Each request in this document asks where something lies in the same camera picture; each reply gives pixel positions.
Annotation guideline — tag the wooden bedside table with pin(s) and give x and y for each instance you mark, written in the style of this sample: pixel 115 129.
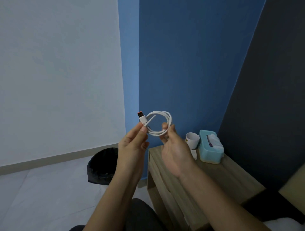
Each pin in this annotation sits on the wooden bedside table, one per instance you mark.
pixel 226 180

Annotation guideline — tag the person's left hand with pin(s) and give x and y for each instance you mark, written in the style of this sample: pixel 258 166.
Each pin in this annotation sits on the person's left hand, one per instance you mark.
pixel 131 154

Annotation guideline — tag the beige cushion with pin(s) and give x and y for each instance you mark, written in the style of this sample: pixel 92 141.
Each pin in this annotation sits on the beige cushion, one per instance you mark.
pixel 295 190

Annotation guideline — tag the white mug yellow label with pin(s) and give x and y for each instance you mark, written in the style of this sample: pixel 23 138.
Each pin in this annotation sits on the white mug yellow label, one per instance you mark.
pixel 192 140

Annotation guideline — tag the teal tissue box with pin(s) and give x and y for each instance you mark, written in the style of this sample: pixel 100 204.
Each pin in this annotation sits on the teal tissue box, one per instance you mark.
pixel 205 152

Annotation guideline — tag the person's right hand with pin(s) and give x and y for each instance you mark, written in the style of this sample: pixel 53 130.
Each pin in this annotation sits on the person's right hand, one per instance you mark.
pixel 178 157

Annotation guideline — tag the black lined trash bin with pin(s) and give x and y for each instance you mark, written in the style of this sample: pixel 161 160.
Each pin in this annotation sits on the black lined trash bin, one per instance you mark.
pixel 102 164

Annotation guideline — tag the white charger plug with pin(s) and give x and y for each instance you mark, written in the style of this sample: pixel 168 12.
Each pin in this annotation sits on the white charger plug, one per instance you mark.
pixel 194 154

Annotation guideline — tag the person's legs black trousers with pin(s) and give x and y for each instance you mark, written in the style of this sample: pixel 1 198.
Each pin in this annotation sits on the person's legs black trousers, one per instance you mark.
pixel 143 216

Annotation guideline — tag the wooden drawer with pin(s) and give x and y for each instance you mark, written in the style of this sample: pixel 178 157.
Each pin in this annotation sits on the wooden drawer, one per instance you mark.
pixel 156 176

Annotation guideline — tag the white pop-up tissue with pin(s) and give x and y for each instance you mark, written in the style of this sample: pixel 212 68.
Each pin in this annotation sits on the white pop-up tissue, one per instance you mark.
pixel 215 144

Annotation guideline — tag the person's left forearm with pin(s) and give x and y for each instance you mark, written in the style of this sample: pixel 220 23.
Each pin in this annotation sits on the person's left forearm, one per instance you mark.
pixel 112 204

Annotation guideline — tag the person's right forearm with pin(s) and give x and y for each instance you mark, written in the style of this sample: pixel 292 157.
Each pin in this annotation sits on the person's right forearm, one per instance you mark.
pixel 219 204

